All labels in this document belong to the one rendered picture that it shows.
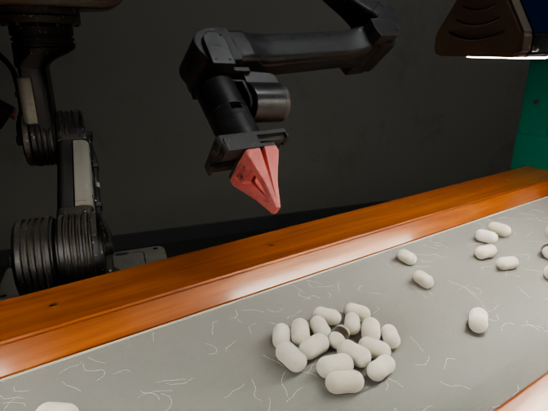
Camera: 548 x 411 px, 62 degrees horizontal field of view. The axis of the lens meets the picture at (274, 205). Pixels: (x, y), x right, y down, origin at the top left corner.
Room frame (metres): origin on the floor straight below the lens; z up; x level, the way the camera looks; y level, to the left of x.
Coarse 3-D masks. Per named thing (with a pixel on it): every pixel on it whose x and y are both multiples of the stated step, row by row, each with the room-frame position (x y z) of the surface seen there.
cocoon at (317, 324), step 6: (312, 318) 0.44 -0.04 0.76; (318, 318) 0.44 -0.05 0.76; (324, 318) 0.44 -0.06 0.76; (312, 324) 0.43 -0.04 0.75; (318, 324) 0.43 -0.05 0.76; (324, 324) 0.43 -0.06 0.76; (312, 330) 0.43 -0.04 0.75; (318, 330) 0.42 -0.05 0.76; (324, 330) 0.42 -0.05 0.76; (330, 330) 0.42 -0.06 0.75
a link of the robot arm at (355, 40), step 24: (384, 24) 0.88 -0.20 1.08; (192, 48) 0.65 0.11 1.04; (240, 48) 0.68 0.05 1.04; (264, 48) 0.72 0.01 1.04; (288, 48) 0.75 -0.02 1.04; (312, 48) 0.78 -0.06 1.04; (336, 48) 0.82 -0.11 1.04; (360, 48) 0.85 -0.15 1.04; (192, 72) 0.66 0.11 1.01; (264, 72) 0.73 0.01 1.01; (288, 72) 0.77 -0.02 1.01; (360, 72) 0.94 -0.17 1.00
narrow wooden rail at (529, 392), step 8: (544, 376) 0.34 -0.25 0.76; (536, 384) 0.33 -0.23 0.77; (544, 384) 0.33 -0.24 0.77; (520, 392) 0.32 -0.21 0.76; (528, 392) 0.32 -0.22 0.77; (536, 392) 0.32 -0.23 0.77; (544, 392) 0.32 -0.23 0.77; (512, 400) 0.31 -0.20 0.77; (520, 400) 0.31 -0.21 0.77; (528, 400) 0.31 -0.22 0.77; (536, 400) 0.31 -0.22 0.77; (544, 400) 0.31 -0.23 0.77; (504, 408) 0.30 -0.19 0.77; (512, 408) 0.30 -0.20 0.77; (520, 408) 0.30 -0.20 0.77; (528, 408) 0.30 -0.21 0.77; (536, 408) 0.30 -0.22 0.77; (544, 408) 0.30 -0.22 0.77
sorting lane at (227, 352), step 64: (384, 256) 0.63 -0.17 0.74; (448, 256) 0.63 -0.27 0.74; (192, 320) 0.46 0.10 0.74; (256, 320) 0.46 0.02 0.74; (384, 320) 0.46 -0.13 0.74; (448, 320) 0.46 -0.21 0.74; (512, 320) 0.46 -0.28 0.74; (0, 384) 0.35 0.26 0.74; (64, 384) 0.35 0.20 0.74; (128, 384) 0.35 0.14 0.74; (192, 384) 0.35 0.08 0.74; (256, 384) 0.35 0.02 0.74; (320, 384) 0.35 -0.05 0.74; (384, 384) 0.35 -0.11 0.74; (448, 384) 0.35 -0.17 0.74; (512, 384) 0.35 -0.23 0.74
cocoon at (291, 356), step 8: (280, 344) 0.39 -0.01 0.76; (288, 344) 0.39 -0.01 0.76; (280, 352) 0.38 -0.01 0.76; (288, 352) 0.38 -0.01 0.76; (296, 352) 0.37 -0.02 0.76; (280, 360) 0.38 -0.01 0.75; (288, 360) 0.37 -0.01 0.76; (296, 360) 0.37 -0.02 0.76; (304, 360) 0.37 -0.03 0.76; (288, 368) 0.37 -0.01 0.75; (296, 368) 0.36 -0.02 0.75; (304, 368) 0.37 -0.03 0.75
